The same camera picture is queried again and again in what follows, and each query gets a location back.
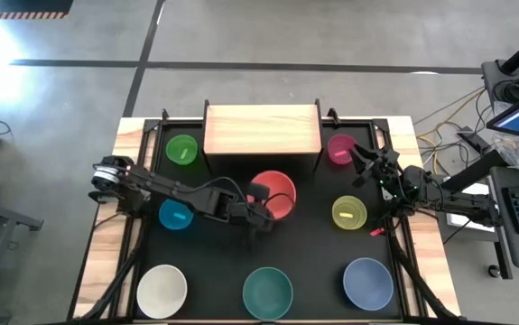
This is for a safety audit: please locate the small green translucent bowl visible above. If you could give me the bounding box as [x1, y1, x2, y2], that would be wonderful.
[165, 134, 199, 166]

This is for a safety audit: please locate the white paper sheet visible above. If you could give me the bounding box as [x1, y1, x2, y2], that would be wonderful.
[446, 182, 495, 234]

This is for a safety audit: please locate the large white bowl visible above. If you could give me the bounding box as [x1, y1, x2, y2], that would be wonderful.
[135, 264, 189, 320]

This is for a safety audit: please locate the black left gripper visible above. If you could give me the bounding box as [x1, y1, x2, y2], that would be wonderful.
[229, 198, 284, 234]

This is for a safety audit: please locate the black metal rig frame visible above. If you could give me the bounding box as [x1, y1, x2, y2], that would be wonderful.
[67, 107, 461, 325]

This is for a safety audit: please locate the large blue bowl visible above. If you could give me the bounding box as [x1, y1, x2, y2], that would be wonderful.
[342, 257, 394, 312]

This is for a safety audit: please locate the small blue translucent bowl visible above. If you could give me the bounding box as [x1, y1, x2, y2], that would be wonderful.
[158, 198, 195, 231]

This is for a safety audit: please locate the wooden shelf with black legs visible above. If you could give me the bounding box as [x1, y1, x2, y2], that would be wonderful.
[202, 97, 324, 175]

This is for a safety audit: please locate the yellow floor cable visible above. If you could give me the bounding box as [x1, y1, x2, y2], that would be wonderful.
[416, 88, 487, 169]

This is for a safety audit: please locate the black table mat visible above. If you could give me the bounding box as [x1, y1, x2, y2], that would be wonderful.
[144, 121, 403, 320]

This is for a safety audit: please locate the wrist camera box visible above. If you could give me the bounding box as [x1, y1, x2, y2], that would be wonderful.
[381, 148, 402, 166]
[250, 182, 270, 202]

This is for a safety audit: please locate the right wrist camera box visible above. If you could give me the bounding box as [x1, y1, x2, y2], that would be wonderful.
[381, 148, 402, 166]

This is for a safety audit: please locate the large red bowl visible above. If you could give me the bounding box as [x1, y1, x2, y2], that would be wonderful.
[247, 170, 298, 221]

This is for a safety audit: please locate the grey box with black cables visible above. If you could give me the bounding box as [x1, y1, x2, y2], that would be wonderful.
[481, 58, 519, 106]

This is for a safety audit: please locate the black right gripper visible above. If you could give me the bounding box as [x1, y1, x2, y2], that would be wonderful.
[348, 144, 403, 189]

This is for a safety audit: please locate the large teal bowl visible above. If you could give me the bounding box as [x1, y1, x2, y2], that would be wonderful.
[242, 266, 294, 320]

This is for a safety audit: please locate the small yellow translucent bowl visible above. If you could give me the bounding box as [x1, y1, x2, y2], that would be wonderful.
[331, 194, 368, 231]

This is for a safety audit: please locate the black mat with hazard stripe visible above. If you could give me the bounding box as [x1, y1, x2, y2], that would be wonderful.
[0, 0, 75, 21]

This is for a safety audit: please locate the small pink translucent bowl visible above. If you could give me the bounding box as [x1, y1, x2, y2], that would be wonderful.
[327, 133, 360, 166]

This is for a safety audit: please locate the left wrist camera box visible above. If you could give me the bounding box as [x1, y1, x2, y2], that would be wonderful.
[250, 182, 270, 202]

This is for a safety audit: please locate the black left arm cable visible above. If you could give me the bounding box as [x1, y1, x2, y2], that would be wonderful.
[175, 175, 297, 213]

